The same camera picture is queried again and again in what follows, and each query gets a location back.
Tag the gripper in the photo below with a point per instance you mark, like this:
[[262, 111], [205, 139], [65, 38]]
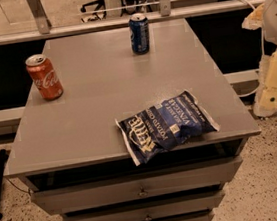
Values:
[[266, 101]]

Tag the blue Kettle chip bag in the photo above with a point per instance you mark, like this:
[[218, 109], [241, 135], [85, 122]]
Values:
[[164, 126]]

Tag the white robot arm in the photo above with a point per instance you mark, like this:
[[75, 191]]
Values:
[[265, 18]]

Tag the blue Pepsi can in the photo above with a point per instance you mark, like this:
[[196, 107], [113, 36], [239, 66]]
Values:
[[139, 33]]

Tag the red Coca-Cola can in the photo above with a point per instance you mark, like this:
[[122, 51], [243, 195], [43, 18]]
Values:
[[42, 72]]

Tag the black office chair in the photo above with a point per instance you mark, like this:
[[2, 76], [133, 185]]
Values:
[[94, 10]]

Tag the grey metal railing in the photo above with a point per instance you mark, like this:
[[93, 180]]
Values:
[[28, 20]]

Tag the grey drawer cabinet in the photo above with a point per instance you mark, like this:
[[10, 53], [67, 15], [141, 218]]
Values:
[[71, 153]]

